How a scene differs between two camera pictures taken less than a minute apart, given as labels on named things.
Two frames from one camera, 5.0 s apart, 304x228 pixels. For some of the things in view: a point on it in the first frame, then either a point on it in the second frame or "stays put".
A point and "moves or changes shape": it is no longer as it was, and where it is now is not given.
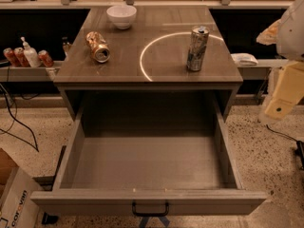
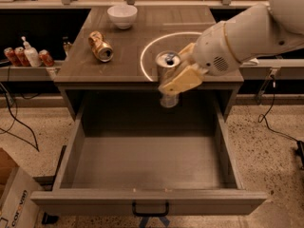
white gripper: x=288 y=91 -> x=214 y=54
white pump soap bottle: x=30 y=54 stays put
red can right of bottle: x=46 y=58 stays put
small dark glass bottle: x=66 y=47 stays put
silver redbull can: x=198 y=47 moves or changes shape
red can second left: x=22 y=57 stays put
